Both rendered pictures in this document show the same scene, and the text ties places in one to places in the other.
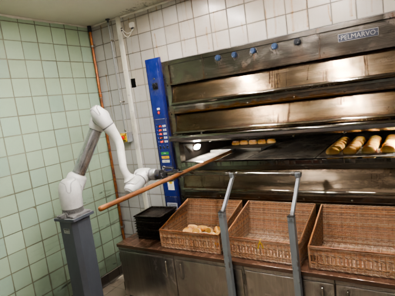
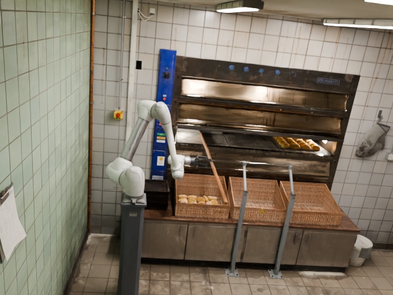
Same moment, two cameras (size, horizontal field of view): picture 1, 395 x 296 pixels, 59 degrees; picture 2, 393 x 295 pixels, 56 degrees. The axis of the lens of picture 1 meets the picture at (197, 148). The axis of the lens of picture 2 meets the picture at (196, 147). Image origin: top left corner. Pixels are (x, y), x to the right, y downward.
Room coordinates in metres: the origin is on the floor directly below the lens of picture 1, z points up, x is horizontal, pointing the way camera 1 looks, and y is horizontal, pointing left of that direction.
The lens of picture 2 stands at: (0.14, 2.35, 2.46)
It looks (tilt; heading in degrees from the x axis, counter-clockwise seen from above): 19 degrees down; 321
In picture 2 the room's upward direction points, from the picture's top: 7 degrees clockwise
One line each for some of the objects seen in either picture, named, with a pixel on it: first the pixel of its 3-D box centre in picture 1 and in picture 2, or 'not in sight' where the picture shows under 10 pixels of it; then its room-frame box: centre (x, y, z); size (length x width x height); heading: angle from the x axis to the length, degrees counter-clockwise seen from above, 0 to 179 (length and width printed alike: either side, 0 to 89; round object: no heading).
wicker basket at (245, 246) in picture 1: (271, 229); (255, 198); (2.46, -0.46, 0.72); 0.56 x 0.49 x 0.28; 57
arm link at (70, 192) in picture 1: (70, 192); (134, 179); (2.55, 0.98, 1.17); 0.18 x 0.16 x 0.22; 15
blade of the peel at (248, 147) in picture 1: (241, 147); (198, 127); (3.56, -0.45, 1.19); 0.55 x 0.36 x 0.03; 59
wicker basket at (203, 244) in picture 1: (202, 222); (200, 195); (2.78, 0.04, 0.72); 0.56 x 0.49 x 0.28; 58
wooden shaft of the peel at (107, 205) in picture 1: (183, 172); (210, 160); (2.60, 0.13, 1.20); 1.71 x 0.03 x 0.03; 149
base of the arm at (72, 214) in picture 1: (71, 211); (134, 196); (2.53, 0.99, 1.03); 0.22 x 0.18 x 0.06; 151
